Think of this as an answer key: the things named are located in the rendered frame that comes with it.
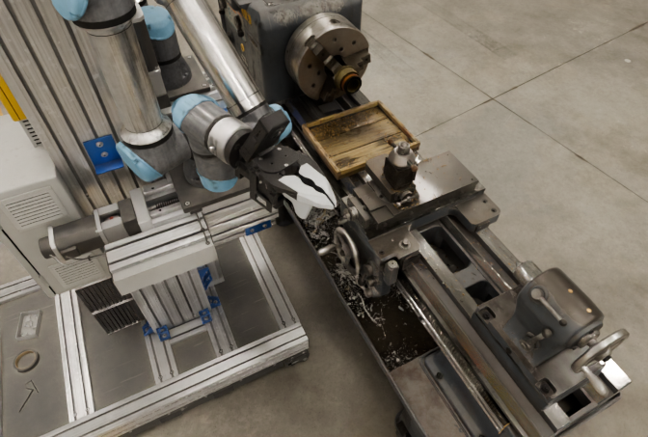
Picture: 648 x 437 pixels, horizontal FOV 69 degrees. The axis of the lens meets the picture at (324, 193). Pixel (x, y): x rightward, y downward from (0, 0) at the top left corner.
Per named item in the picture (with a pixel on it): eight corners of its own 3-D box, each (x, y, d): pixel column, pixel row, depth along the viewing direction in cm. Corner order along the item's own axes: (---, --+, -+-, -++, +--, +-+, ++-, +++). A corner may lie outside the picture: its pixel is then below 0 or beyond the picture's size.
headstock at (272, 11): (218, 40, 235) (203, -41, 206) (305, 19, 250) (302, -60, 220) (263, 107, 200) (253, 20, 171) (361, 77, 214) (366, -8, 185)
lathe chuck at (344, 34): (285, 95, 193) (290, 20, 170) (352, 82, 205) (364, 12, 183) (295, 107, 187) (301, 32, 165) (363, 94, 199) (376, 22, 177)
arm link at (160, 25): (156, 67, 150) (145, 26, 140) (133, 50, 156) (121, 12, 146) (188, 51, 156) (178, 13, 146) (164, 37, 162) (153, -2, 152)
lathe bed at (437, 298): (281, 128, 219) (278, 95, 205) (344, 108, 229) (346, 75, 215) (511, 464, 127) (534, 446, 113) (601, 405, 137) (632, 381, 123)
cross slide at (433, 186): (342, 200, 157) (342, 190, 154) (446, 159, 170) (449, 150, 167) (368, 235, 147) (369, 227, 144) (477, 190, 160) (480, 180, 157)
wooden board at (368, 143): (301, 131, 189) (301, 123, 186) (378, 106, 200) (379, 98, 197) (337, 180, 171) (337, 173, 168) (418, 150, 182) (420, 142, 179)
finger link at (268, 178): (310, 192, 73) (273, 165, 77) (311, 183, 72) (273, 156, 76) (289, 206, 70) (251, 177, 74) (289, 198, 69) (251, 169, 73)
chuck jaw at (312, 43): (322, 62, 182) (304, 45, 173) (331, 52, 181) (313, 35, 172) (336, 77, 176) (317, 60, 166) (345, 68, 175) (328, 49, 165)
